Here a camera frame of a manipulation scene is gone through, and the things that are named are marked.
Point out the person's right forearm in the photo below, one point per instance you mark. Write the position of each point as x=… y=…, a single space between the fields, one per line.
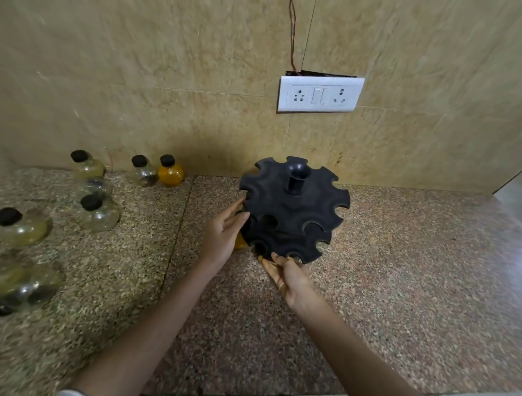
x=350 y=351

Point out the person's right thumb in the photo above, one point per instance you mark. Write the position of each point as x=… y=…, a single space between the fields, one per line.
x=285 y=261

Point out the white wall socket plate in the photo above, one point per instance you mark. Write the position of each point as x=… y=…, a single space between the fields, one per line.
x=320 y=94

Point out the white sleeve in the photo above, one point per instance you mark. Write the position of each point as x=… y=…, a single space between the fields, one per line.
x=72 y=393

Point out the black round spice rack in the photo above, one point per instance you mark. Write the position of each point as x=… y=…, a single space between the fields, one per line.
x=285 y=208

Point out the yellow spice jar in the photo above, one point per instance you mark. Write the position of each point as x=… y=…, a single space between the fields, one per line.
x=240 y=241

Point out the clear spice jar black cap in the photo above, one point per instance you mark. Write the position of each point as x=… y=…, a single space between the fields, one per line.
x=38 y=285
x=87 y=165
x=100 y=214
x=8 y=281
x=143 y=173
x=24 y=228

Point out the orange spice jar black cap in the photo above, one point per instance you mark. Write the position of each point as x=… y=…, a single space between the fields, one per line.
x=171 y=173

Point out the person's left forearm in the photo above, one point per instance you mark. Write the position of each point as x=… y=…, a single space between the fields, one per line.
x=155 y=322

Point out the person's right hand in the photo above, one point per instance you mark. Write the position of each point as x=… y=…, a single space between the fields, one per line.
x=295 y=283

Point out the person's left hand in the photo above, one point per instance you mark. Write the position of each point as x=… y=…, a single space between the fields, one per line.
x=220 y=240

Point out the black socket back box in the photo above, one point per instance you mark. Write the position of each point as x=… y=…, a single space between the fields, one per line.
x=310 y=74

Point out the person's left fingers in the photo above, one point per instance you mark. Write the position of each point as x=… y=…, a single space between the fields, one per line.
x=237 y=217

